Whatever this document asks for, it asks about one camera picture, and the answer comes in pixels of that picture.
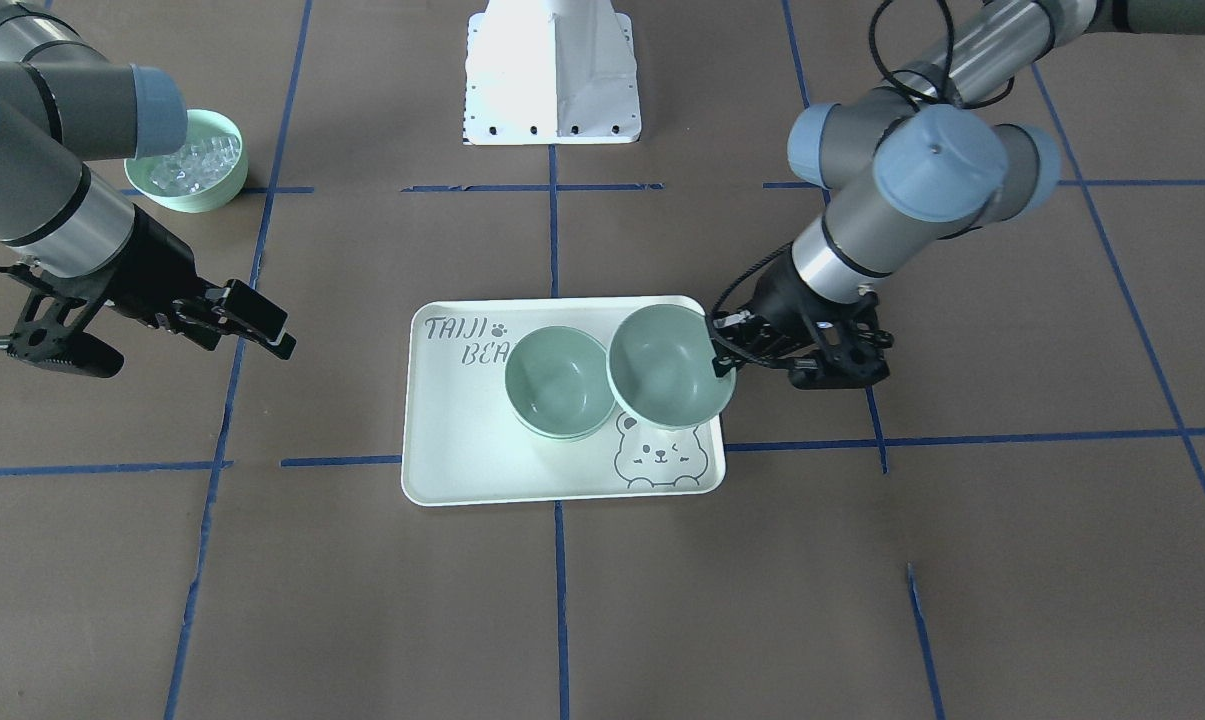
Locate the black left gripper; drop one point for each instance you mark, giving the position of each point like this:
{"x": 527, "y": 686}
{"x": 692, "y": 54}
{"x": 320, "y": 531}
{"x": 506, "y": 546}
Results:
{"x": 784, "y": 297}

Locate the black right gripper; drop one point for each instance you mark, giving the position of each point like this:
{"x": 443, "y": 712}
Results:
{"x": 158, "y": 262}

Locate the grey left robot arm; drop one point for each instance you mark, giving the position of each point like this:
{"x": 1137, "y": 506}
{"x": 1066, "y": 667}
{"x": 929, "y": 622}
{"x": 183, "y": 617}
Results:
{"x": 908, "y": 164}

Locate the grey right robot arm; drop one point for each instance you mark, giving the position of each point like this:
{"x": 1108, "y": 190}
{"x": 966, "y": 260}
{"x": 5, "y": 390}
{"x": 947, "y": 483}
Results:
{"x": 81, "y": 245}

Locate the green bowl with ice cubes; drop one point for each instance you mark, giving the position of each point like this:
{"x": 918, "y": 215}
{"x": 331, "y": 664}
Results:
{"x": 205, "y": 174}

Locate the green bowl on tray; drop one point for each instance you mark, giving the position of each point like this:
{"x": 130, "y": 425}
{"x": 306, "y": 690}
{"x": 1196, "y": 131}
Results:
{"x": 563, "y": 428}

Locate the cream tray with bear print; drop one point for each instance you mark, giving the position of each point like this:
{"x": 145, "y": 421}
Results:
{"x": 463, "y": 442}

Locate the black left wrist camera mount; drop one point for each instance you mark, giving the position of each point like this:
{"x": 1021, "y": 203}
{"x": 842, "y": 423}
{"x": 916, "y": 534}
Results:
{"x": 848, "y": 346}

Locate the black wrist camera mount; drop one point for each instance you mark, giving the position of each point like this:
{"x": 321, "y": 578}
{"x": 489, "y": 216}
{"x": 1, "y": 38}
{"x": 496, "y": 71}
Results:
{"x": 848, "y": 346}
{"x": 51, "y": 331}

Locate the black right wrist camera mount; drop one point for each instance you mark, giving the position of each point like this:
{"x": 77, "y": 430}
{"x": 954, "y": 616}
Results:
{"x": 51, "y": 331}

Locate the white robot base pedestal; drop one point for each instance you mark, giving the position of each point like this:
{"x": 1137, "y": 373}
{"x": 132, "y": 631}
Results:
{"x": 550, "y": 73}

